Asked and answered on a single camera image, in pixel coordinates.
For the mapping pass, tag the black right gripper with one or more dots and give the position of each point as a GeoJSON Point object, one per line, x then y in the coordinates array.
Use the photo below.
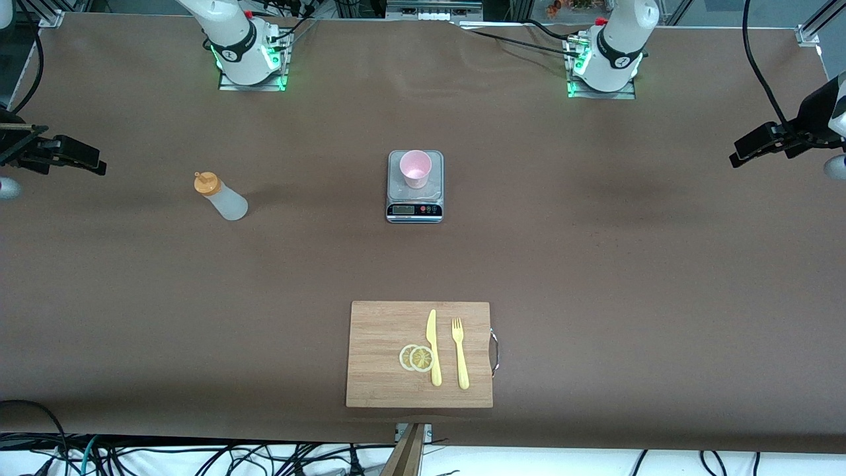
{"type": "Point", "coordinates": [14, 147]}

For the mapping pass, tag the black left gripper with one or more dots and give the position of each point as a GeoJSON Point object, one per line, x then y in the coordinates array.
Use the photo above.
{"type": "Point", "coordinates": [810, 116]}

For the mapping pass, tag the translucent sauce bottle orange cap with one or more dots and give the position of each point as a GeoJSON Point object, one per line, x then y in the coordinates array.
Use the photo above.
{"type": "Point", "coordinates": [228, 205]}

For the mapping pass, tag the pink paper cup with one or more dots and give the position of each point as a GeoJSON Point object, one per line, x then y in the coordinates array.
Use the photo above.
{"type": "Point", "coordinates": [415, 168]}

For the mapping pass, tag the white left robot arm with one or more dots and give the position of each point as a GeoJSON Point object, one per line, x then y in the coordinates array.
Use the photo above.
{"type": "Point", "coordinates": [621, 39]}

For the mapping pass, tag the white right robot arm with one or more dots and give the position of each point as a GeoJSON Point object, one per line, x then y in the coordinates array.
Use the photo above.
{"type": "Point", "coordinates": [231, 39]}

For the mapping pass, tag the small orange red object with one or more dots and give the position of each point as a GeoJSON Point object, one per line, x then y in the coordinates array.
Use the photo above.
{"type": "Point", "coordinates": [554, 8]}

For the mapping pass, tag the silver digital kitchen scale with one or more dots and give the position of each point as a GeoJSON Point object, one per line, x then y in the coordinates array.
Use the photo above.
{"type": "Point", "coordinates": [414, 210]}

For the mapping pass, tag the wooden cutting board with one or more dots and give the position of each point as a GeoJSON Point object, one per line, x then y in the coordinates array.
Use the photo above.
{"type": "Point", "coordinates": [377, 330]}

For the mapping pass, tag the white power strip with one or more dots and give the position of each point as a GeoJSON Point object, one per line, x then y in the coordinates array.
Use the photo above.
{"type": "Point", "coordinates": [433, 14]}

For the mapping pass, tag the yellow plastic fork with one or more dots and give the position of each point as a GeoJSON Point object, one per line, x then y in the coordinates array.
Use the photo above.
{"type": "Point", "coordinates": [462, 363]}

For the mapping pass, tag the lemon slice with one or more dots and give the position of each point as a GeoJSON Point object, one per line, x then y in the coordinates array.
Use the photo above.
{"type": "Point", "coordinates": [403, 357]}
{"type": "Point", "coordinates": [421, 359]}

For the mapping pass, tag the yellow plastic knife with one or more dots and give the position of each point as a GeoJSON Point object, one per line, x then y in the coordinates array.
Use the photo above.
{"type": "Point", "coordinates": [434, 357]}

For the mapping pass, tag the aluminium frame corner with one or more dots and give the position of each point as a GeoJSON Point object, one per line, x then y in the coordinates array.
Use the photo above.
{"type": "Point", "coordinates": [807, 34]}
{"type": "Point", "coordinates": [51, 18]}

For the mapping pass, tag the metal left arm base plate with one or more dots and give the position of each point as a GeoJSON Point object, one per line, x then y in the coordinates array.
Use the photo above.
{"type": "Point", "coordinates": [621, 95]}

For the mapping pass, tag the metal table bracket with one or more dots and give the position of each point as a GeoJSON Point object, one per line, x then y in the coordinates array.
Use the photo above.
{"type": "Point", "coordinates": [427, 431]}

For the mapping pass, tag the wooden post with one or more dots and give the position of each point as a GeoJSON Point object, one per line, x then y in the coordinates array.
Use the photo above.
{"type": "Point", "coordinates": [406, 456]}

